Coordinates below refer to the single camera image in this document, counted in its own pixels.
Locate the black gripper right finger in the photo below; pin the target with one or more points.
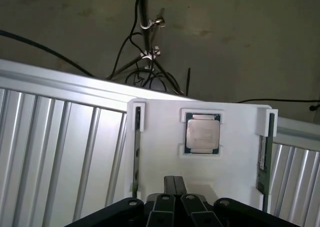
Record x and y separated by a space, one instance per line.
197 212

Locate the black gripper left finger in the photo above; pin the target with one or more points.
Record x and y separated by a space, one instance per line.
162 212

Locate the white plastic parts rack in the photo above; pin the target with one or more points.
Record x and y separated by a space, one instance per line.
162 137

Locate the silver tripod stand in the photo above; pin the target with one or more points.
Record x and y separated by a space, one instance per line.
144 12

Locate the silver CPU chip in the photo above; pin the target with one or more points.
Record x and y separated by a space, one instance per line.
202 134

